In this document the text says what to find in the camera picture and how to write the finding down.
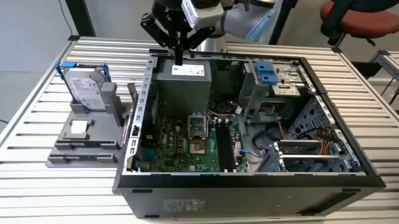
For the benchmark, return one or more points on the grey metal disk bay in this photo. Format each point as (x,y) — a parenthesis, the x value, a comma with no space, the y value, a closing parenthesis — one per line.
(299,145)

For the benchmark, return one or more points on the thin locking lever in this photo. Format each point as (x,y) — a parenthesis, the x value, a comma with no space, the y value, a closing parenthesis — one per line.
(207,127)

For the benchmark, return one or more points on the black RAM slot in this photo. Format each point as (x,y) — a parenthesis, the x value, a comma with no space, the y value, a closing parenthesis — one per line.
(229,145)
(223,145)
(219,145)

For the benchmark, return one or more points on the hard disk with blue carrier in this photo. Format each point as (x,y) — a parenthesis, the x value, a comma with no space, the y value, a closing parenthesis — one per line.
(84,88)

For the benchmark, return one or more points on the grey power supply unit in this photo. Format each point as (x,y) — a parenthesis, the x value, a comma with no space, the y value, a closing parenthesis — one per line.
(183,91)

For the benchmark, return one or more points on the black vertical post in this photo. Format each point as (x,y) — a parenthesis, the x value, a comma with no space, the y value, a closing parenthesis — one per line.
(80,18)

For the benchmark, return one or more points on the black open PC case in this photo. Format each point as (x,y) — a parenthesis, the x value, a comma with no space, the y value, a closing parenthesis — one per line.
(218,198)

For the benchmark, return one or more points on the silver CPU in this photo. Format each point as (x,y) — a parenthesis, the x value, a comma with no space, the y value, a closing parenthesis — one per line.
(78,127)

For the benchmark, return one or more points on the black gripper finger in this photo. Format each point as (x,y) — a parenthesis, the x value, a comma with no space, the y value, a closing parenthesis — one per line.
(154,28)
(199,38)

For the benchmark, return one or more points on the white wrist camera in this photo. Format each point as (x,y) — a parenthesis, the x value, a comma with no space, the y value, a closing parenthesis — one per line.
(206,11)

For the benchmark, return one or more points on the blue drive bay latch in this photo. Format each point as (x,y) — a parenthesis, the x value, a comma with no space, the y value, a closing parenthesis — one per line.
(265,71)

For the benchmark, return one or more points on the aluminium frame side table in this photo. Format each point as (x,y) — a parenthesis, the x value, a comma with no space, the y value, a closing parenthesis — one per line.
(386,67)

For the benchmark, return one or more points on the green motherboard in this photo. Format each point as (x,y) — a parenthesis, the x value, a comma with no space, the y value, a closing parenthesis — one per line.
(174,149)

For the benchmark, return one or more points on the black CPU fan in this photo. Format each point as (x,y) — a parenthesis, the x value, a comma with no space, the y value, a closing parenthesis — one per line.
(223,107)

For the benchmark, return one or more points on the CPU socket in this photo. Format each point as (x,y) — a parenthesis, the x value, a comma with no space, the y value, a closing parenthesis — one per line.
(198,147)

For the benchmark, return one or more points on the grey metal drive cage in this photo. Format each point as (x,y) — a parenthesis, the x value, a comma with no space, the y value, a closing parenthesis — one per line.
(287,92)

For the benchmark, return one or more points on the red office chair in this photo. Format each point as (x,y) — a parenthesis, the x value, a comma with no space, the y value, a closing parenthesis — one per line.
(367,23)

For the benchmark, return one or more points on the grey parts rack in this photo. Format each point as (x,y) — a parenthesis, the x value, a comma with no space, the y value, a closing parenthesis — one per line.
(99,130)

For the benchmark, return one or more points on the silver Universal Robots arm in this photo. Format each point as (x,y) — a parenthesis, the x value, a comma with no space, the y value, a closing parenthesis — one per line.
(237,21)

